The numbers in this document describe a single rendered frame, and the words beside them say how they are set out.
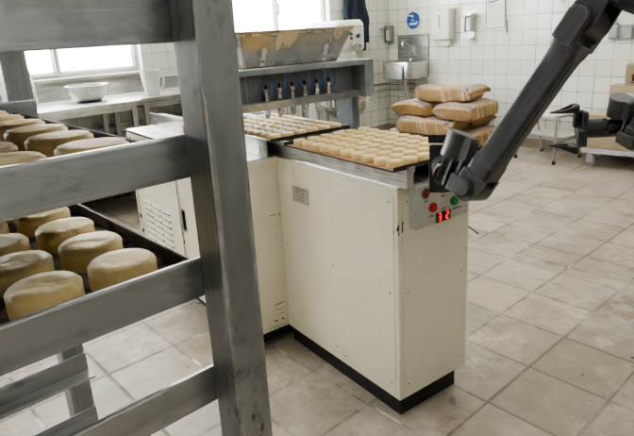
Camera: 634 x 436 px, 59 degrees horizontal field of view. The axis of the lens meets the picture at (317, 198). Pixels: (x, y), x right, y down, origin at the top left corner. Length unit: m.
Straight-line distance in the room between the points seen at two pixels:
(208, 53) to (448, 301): 1.74
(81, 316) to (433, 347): 1.75
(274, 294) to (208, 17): 2.09
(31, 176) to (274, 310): 2.12
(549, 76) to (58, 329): 0.97
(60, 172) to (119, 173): 0.04
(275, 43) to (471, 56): 4.55
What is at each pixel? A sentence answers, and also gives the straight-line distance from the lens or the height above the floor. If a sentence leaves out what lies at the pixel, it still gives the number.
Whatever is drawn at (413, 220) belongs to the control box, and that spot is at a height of 0.73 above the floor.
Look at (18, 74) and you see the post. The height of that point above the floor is 1.28.
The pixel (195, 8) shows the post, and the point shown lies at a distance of 0.36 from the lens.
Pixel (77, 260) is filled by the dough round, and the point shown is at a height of 1.14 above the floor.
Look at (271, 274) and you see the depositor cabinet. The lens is 2.36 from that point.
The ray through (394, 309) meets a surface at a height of 0.43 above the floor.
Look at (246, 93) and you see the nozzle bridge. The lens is 2.24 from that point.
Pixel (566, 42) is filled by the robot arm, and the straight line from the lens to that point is 1.12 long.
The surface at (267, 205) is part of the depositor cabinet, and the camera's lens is 2.26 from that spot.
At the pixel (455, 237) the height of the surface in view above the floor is 0.61.
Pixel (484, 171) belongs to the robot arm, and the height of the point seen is 1.02.
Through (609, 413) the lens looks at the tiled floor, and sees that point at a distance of 2.28.
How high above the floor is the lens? 1.31
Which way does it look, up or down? 17 degrees down
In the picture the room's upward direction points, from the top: 3 degrees counter-clockwise
